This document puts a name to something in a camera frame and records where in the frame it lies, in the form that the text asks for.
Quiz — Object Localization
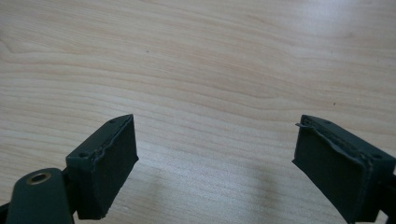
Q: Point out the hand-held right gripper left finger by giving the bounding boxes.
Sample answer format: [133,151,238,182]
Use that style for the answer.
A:
[65,113,140,220]

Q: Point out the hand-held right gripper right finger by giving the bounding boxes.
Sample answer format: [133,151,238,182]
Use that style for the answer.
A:
[291,114,396,224]

